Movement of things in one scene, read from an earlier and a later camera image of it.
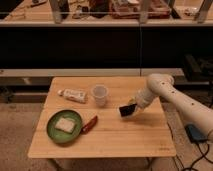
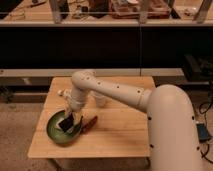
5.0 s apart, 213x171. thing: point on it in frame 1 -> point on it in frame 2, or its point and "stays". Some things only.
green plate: [63, 126] stays
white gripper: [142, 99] -> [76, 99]
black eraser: [127, 110] -> [67, 123]
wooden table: [105, 132] stays
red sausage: [87, 127] stays
